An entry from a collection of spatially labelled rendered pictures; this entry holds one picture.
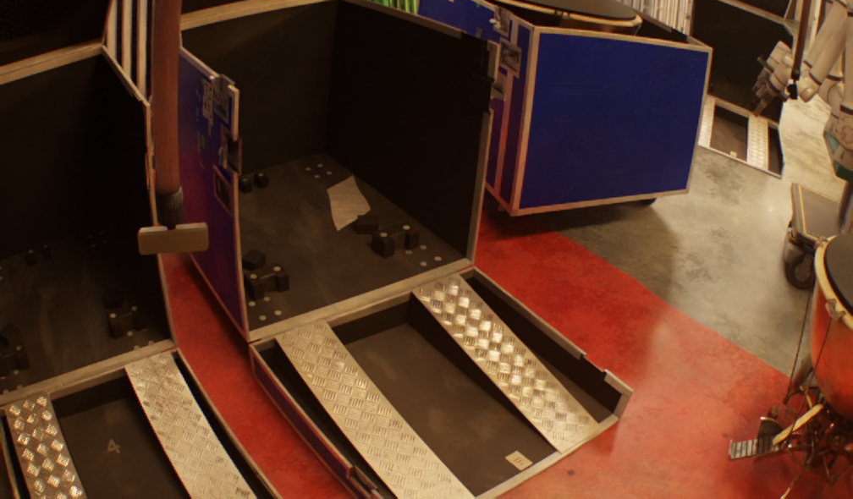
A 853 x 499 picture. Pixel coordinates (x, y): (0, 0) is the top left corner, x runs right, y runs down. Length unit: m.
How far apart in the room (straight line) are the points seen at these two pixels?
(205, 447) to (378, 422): 0.54
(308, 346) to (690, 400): 1.30
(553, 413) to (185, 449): 1.14
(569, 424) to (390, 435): 0.55
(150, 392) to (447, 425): 0.93
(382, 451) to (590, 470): 0.62
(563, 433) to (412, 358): 0.57
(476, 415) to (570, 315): 0.68
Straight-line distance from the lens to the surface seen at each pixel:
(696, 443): 2.27
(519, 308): 2.40
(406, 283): 2.38
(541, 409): 2.16
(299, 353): 2.11
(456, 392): 2.21
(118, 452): 2.04
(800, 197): 3.59
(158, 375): 2.06
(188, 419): 1.96
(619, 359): 2.49
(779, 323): 3.03
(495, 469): 2.00
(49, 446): 1.98
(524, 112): 2.67
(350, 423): 1.98
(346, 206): 2.77
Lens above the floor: 1.54
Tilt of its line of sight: 31 degrees down
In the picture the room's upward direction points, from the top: 6 degrees clockwise
